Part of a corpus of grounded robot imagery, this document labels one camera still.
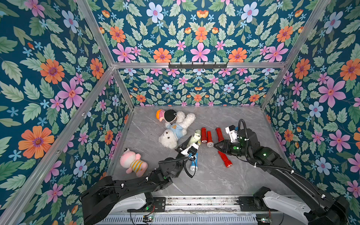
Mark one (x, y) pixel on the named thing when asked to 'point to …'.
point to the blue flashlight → (194, 165)
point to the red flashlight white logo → (210, 143)
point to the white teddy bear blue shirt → (168, 138)
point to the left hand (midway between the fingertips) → (193, 138)
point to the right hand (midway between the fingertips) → (217, 142)
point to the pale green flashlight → (198, 131)
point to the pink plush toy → (129, 160)
